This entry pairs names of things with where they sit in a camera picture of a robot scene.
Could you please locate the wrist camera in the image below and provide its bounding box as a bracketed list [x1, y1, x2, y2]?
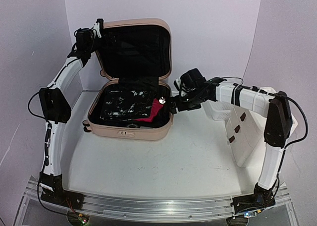
[173, 77, 187, 97]
[92, 18, 104, 38]

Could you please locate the beige hard-shell suitcase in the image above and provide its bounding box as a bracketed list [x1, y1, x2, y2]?
[82, 18, 173, 140]

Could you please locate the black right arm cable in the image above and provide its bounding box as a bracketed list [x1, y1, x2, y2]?
[222, 77, 309, 147]

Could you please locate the aluminium front rail base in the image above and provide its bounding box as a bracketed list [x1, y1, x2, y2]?
[13, 178, 299, 226]

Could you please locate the white perforated plastic basket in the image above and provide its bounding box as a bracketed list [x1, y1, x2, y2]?
[202, 101, 233, 121]

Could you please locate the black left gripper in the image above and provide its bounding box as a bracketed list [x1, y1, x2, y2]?
[86, 32, 118, 53]

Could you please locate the round tin blue lid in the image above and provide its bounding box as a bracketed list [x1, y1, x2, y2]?
[126, 123, 141, 128]

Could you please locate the magenta red cloth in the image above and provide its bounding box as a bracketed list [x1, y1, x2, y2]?
[135, 99, 164, 122]

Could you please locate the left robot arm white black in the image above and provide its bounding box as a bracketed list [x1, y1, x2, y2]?
[31, 23, 104, 205]

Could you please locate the white plastic storage bin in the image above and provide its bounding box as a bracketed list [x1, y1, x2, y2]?
[225, 87, 298, 168]

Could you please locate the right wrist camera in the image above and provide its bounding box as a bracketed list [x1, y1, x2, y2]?
[173, 77, 187, 97]

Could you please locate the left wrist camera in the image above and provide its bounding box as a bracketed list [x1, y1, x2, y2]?
[92, 18, 104, 38]

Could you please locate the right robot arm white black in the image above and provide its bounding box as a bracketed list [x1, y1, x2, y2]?
[172, 68, 293, 208]

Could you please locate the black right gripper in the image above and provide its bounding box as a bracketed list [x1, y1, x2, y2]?
[168, 89, 207, 114]

